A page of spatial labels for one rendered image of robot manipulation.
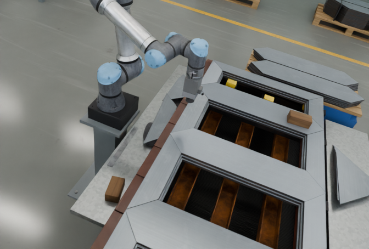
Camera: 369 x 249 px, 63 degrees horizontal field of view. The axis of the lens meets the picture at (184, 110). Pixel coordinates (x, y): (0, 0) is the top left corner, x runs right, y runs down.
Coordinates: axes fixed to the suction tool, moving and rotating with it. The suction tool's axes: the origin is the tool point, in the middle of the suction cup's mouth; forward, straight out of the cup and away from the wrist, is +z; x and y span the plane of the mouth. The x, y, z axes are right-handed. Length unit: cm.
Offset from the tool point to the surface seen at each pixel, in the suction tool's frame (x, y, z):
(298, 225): -60, -34, 15
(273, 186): -48, -21, 13
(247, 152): -33.7, -7.5, 13.7
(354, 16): -155, 428, 101
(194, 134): -6.9, -8.6, 12.7
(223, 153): -22.9, -13.8, 12.9
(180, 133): -0.9, -11.0, 12.4
